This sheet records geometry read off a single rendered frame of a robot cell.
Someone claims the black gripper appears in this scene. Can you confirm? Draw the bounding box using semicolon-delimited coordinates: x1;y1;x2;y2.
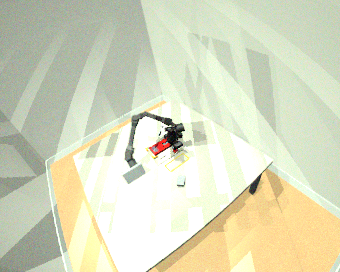
164;133;183;149

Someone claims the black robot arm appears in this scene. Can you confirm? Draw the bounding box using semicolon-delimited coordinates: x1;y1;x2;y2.
124;111;185;168

